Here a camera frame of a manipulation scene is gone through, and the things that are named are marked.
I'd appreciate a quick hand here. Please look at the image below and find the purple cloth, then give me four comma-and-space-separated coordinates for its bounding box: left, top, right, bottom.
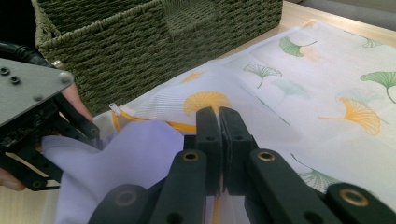
41, 120, 219, 224

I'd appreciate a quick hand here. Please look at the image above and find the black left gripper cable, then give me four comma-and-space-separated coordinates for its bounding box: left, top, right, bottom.
0, 41, 56, 69

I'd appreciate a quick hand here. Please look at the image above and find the white leaf-print mesh laundry bag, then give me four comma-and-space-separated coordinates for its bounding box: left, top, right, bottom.
40, 19, 396, 224

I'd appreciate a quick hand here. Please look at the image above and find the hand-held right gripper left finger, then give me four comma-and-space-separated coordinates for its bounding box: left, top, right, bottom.
183, 106, 224, 198

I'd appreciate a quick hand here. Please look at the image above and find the green woven basket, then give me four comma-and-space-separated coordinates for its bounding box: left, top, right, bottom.
31, 0, 284, 118

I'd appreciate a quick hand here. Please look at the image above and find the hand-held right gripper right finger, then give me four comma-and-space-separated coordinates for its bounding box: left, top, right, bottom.
219, 106, 260, 195

